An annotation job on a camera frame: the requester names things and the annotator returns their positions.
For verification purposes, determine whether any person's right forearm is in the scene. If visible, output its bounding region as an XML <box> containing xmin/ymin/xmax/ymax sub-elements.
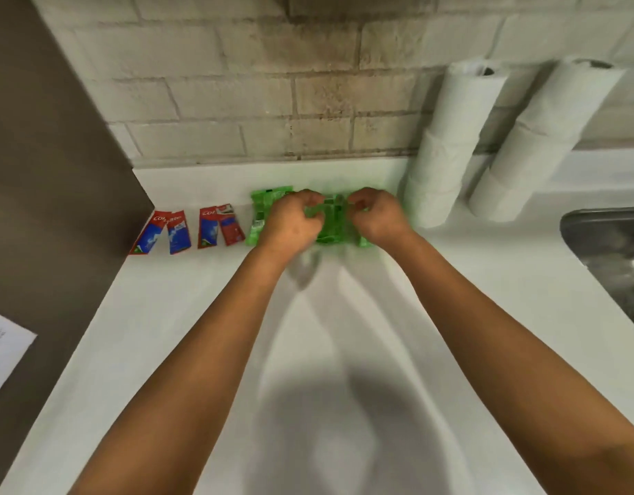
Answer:
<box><xmin>370</xmin><ymin>231</ymin><xmax>634</xmax><ymax>495</ymax></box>

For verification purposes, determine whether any white toilet paper roll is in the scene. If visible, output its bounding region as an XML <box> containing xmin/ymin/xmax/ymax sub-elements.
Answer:
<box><xmin>518</xmin><ymin>56</ymin><xmax>627</xmax><ymax>145</ymax></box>
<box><xmin>490</xmin><ymin>126</ymin><xmax>576</xmax><ymax>194</ymax></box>
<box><xmin>401</xmin><ymin>175</ymin><xmax>462</xmax><ymax>230</ymax></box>
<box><xmin>469</xmin><ymin>172</ymin><xmax>529</xmax><ymax>223</ymax></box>

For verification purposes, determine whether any group of white toilet rolls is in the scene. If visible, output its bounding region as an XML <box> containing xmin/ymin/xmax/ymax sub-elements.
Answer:
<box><xmin>430</xmin><ymin>58</ymin><xmax>509</xmax><ymax>145</ymax></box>
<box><xmin>412</xmin><ymin>131</ymin><xmax>475</xmax><ymax>194</ymax></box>

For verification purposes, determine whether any person's left hand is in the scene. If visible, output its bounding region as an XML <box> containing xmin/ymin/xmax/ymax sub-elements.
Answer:
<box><xmin>256</xmin><ymin>188</ymin><xmax>326</xmax><ymax>261</ymax></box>

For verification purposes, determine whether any stainless steel sink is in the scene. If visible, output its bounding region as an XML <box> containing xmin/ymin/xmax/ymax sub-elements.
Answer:
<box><xmin>559</xmin><ymin>206</ymin><xmax>634</xmax><ymax>338</ymax></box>

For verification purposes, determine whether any brown cabinet panel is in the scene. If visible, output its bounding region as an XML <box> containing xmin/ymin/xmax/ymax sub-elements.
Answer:
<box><xmin>0</xmin><ymin>0</ymin><xmax>155</xmax><ymax>495</ymax></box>

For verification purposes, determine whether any white paper notice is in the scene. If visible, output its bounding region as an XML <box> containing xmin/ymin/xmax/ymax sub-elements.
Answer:
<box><xmin>0</xmin><ymin>307</ymin><xmax>38</xmax><ymax>408</ymax></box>

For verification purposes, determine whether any person's left forearm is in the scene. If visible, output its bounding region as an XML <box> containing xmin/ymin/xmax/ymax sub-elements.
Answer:
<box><xmin>68</xmin><ymin>244</ymin><xmax>297</xmax><ymax>495</ymax></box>

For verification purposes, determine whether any white countertop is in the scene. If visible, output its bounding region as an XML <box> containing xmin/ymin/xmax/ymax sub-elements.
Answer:
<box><xmin>0</xmin><ymin>148</ymin><xmax>634</xmax><ymax>495</ymax></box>

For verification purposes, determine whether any person's right hand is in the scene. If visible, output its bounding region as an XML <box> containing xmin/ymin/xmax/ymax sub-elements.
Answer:
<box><xmin>346</xmin><ymin>186</ymin><xmax>416</xmax><ymax>248</ymax></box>

